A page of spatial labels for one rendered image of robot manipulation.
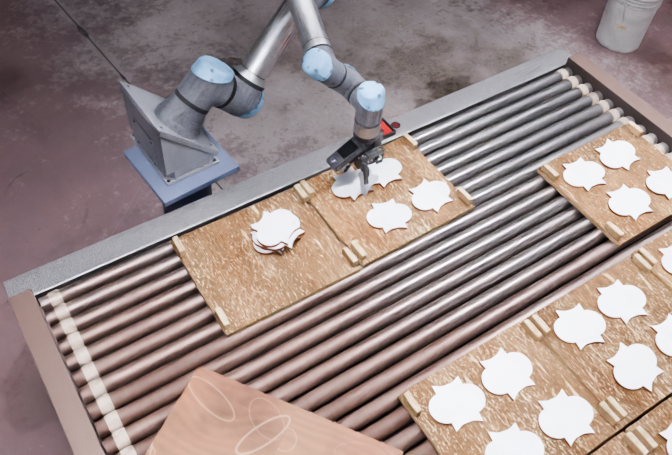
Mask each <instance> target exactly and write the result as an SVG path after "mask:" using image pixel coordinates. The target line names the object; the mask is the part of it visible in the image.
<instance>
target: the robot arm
mask: <svg viewBox="0 0 672 455"><path fill-rule="evenodd" d="M333 1H334V0H284V1H283V2H282V4H281V5H280V7H279V8H278V10H277V11H276V13H275V14H274V16H273V18H272V19H271V21H270V22H269V24H268V25H267V27H266V28H265V30H264V31H263V33H262V34H261V36H260V37H259V39H258V40H257V42H256V43H255V45H254V46H253V48H252V49H251V51H250V52H249V54H248V55H247V57H246V58H245V60H244V61H243V63H242V64H241V65H236V66H234V67H233V69H231V68H230V67H229V66H228V65H226V64H225V63H223V62H221V61H220V60H218V59H216V58H214V57H211V56H206V55H204V56H201V57H199V58H198V59H197V61H196V62H195V63H194V64H193V65H192V66H191V69H190V70H189V72H188V73H187V74H186V76H185V77H184V79H183V80H182V81H181V83H180V84H179V86H178V87H177V89H176V90H175V91H174V93H173V94H172V95H170V96H169V97H167V98H166V99H165V100H164V101H162V102H161V103H159V104H158V105H157V107H156V108H155V109H154V113H155V115H156V117H157V118H158V119H159V120H160V121H161V122H162V123H163V124H164V125H165V126H166V127H168V128H169V129H170V130H172V131H173V132H175V133H176V134H178V135H180V136H182V137H184V138H186V139H189V140H196V138H197V137H198V136H199V134H200V132H201V127H202V125H203V122H204V119H205V116H206V115H207V113H208V112H209V110H210V109H211V108H212V106H213V107H215V108H218V109H220V110H222V111H225V112H227V113H229V114H230V115H232V116H235V117H239V118H249V117H252V116H253V115H255V114H256V113H257V112H258V111H259V110H260V109H261V107H262V105H263V102H264V100H263V99H264V93H263V90H264V89H265V79H266V77H267V76H268V74H269V73H270V71H271V70H272V68H273V67H274V65H275V64H276V62H277V61H278V59H279V58H280V56H281V55H282V53H283V52H284V50H285V49H286V47H287V46H288V44H289V43H290V42H291V40H292V39H293V37H294V36H295V34H296V33H298V36H299V39H300V42H301V45H302V48H303V51H304V54H305V55H304V57H303V59H302V61H303V62H302V69H303V71H304V72H305V73H306V74H307V75H309V76H310V77H311V78H312V79H313V80H316V81H319V82H320V83H322V84H324V85H326V86H327V87H329V88H330V89H332V90H334V91H336V92H337V93H339V94H341V95H342V96H343V97H344V98H345V99H346V100H347V101H348V102H349V103H350V104H351V105H352V106H353V107H354V108H355V117H354V126H353V137H352V138H351V139H349V140H348V141H347V142H346V143H345V144H343V145H342V146H341V147H340V148H339V149H338V150H336V151H335V152H334V153H333V154H332V155H330V156H329V157H328V158H327V159H326V162H327V164H328V165H329V166H330V167H331V168H332V170H333V171H335V172H338V171H340V170H341V169H342V171H343V173H345V172H347V171H348V168H349V167H350V165H351V164H354V165H355V166H356V167H357V169H360V168H361V171H360V172H359V173H358V176H359V179H360V187H361V193H362V194H363V195H364V196H366V195H367V193H368V189H369V187H370V186H372V185H373V184H374V183H375V182H377V181H378V179H379V177H378V175H377V174H372V171H371V168H369V167H368V165H371V164H373V163H375V162H376V164H379V163H381V162H383V156H384V151H385V149H384V148H383V147H382V146H381V144H382V139H383V133H384V130H383V129H382V128H380V126H381V120H382V114H383V108H384V105H385V89H384V87H383V86H382V85H381V84H378V83H376V82H374V81H365V80H364V79H363V78H362V77H361V76H360V75H359V74H358V72H357V71H356V70H355V69H354V68H353V67H351V66H350V65H349V64H346V63H345V64H343V63H341V62H340V61H338V60H337V59H336V58H335V56H334V53H333V50H332V47H331V45H330V42H329V39H328V36H327V33H326V30H325V28H324V25H323V22H322V19H321V16H320V13H319V11H318V9H323V8H326V6H327V7H328V6H329V5H331V4H332V2H333ZM378 148H379V149H380V148H381V150H378ZM380 154H382V158H381V159H380V160H378V159H379V158H380V156H379V155H380Z"/></svg>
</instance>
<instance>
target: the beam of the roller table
mask: <svg viewBox="0 0 672 455"><path fill-rule="evenodd" d="M570 56H571V55H569V54H568V53H567V52H566V51H564V50H563V49H562V48H558V49H556V50H554V51H551V52H549V53H546V54H544V55H542V56H539V57H537V58H535V59H532V60H530V61H527V62H525V63H523V64H520V65H518V66H516V67H513V68H511V69H508V70H506V71H504V72H501V73H499V74H497V75H494V76H492V77H489V78H487V79H485V80H482V81H480V82H478V83H475V84H473V85H470V86H468V87H466V88H463V89H461V90H459V91H456V92H454V93H451V94H449V95H447V96H444V97H442V98H440V99H437V100H435V101H432V102H430V103H428V104H425V105H423V106H421V107H418V108H416V109H413V110H411V111H409V112H406V113H404V114H401V115H399V116H397V117H394V118H392V119H390V120H387V122H388V123H389V124H390V125H391V123H392V122H398V123H400V127H399V128H394V129H395V130H396V135H394V136H392V137H389V138H387V139H385V140H382V144H381V146H384V145H386V144H388V143H390V142H393V141H395V140H397V139H399V138H401V137H403V135H404V134H406V133H407V134H408V135H410V136H411V135H413V134H415V133H417V132H420V131H422V130H424V129H427V128H429V127H431V126H433V125H436V124H438V123H440V122H443V121H445V120H447V119H449V118H452V117H454V116H456V115H459V114H461V113H463V112H465V111H468V110H470V109H472V108H475V107H477V106H479V105H481V104H484V103H486V102H488V101H491V100H493V99H495V98H497V97H500V96H502V95H504V94H507V93H509V92H511V91H513V90H516V89H518V88H520V87H523V86H525V85H527V84H529V83H532V82H534V81H536V80H539V79H541V78H543V77H545V76H548V75H550V74H552V73H554V72H555V71H557V70H559V69H562V68H563V69H564V68H565V65H566V62H567V59H568V57H570ZM352 137H353V135H352V136H349V137H347V138H344V139H342V140H340V141H337V142H335V143H333V144H330V145H328V146H325V147H323V148H321V149H318V150H316V151H314V152H311V153H309V154H306V155H304V156H302V157H299V158H297V159H295V160H292V161H290V162H287V163H285V164H283V165H280V166H278V167H276V168H273V169H271V170H268V171H266V172H264V173H261V174H259V175H257V176H254V177H252V178H249V179H247V180H245V181H242V182H240V183H238V184H235V185H233V186H230V187H228V188H226V189H223V190H221V191H219V192H216V193H214V194H211V195H209V196H207V197H204V198H202V199H200V200H197V201H195V202H192V203H190V204H188V205H185V206H183V207H181V208H178V209H176V210H173V211H171V212H169V213H166V214H164V215H162V216H159V217H157V218H154V219H152V220H150V221H147V222H145V223H143V224H140V225H138V226H135V227H133V228H131V229H128V230H126V231H124V232H121V233H119V234H116V235H114V236H112V237H109V238H107V239H105V240H102V241H100V242H97V243H95V244H93V245H90V246H88V247H86V248H83V249H81V250H78V251H76V252H74V253H71V254H69V255H67V256H64V257H62V258H59V259H57V260H55V261H52V262H50V263H48V264H45V265H43V266H40V267H38V268H36V269H33V270H31V271H28V272H26V273H24V274H21V275H19V276H17V277H14V278H12V279H9V280H7V281H5V282H3V286H4V289H5V291H6V293H7V296H8V298H10V297H12V296H15V295H17V294H19V293H22V292H24V291H26V290H29V289H31V290H32V291H33V293H34V295H35V298H36V300H37V302H38V304H39V306H40V307H41V304H40V302H39V300H38V299H39V298H40V297H43V296H45V295H47V294H48V293H49V292H51V291H53V290H55V289H58V290H59V289H61V288H63V287H66V286H68V285H70V284H72V283H75V282H77V281H79V280H82V279H84V278H86V277H88V276H91V275H93V274H95V273H98V272H100V271H102V270H104V269H107V268H109V267H111V266H114V265H116V264H118V263H120V262H123V261H125V260H127V259H130V258H132V257H134V256H136V255H139V254H141V253H143V252H146V251H148V250H150V249H152V248H155V247H157V246H159V245H162V244H164V243H166V242H168V241H171V240H172V237H174V236H177V237H180V236H182V235H184V234H187V233H189V232H191V231H194V230H196V229H198V228H200V227H203V226H205V225H207V224H210V223H212V222H214V221H216V220H219V219H221V218H223V217H226V216H228V215H230V214H232V213H235V212H237V211H239V210H242V209H244V208H246V207H248V206H251V205H253V204H255V203H258V202H260V201H262V200H264V199H267V198H269V197H271V196H274V195H276V194H278V193H280V192H283V191H285V190H287V189H290V188H292V187H294V185H296V184H300V181H302V180H305V181H307V180H309V179H311V178H313V177H315V176H318V175H320V174H322V173H324V172H326V171H329V170H331V169H332V168H331V167H330V166H329V165H328V164H327V162H326V159H327V158H328V157H329V156H330V155H332V154H333V153H334V152H335V151H336V150H338V149H339V148H340V147H341V146H342V145H343V144H345V143H346V142H347V141H348V140H349V139H351V138H352Z"/></svg>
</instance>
